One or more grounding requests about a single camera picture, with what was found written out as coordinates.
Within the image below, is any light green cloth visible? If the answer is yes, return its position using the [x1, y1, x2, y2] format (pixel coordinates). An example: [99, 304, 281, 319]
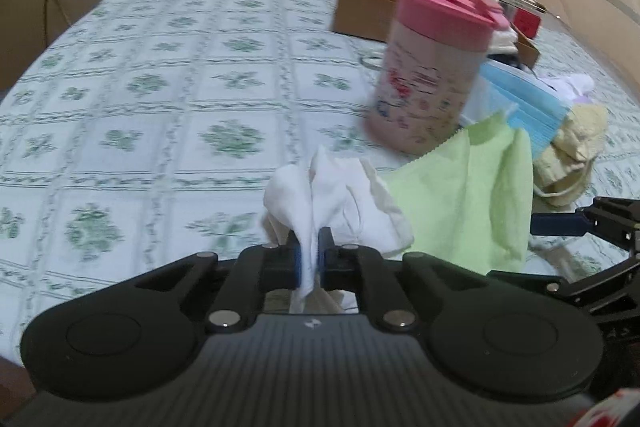
[377, 113, 533, 275]

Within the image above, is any cream yellow towel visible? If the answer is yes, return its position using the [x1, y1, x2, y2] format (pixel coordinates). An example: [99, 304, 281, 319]
[531, 103, 610, 210]

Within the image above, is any red white patterned clothing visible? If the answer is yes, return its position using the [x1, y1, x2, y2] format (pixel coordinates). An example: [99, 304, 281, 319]
[570, 387, 640, 427]

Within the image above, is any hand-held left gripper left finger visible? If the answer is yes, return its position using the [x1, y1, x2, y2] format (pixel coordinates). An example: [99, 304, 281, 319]
[131, 227, 305, 333]

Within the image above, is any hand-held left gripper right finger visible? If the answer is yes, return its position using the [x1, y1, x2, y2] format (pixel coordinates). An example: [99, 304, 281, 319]
[318, 227, 493, 333]

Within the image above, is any white purple cloth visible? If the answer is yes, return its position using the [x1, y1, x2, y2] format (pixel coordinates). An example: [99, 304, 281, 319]
[542, 73, 596, 102]

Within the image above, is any small white cloth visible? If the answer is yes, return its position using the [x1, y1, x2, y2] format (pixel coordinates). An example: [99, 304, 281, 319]
[487, 27, 518, 50]

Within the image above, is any cardboard box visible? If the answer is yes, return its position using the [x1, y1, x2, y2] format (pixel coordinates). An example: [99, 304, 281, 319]
[331, 0, 542, 70]

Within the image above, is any red book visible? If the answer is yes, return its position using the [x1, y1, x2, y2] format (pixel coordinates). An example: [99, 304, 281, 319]
[510, 7, 543, 40]

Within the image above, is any pink wet wipe canister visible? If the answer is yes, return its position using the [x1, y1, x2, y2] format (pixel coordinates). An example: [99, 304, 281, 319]
[362, 0, 512, 155]

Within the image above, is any stack of blue face masks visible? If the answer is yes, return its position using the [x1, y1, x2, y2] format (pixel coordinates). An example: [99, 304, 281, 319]
[462, 59, 571, 160]

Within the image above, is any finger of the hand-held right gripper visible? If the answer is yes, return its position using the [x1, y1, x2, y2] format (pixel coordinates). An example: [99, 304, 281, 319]
[487, 257, 640, 315]
[530, 196, 640, 253]

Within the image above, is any green floral bed sheet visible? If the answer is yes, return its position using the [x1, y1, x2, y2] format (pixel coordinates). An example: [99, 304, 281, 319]
[0, 0, 640, 358]

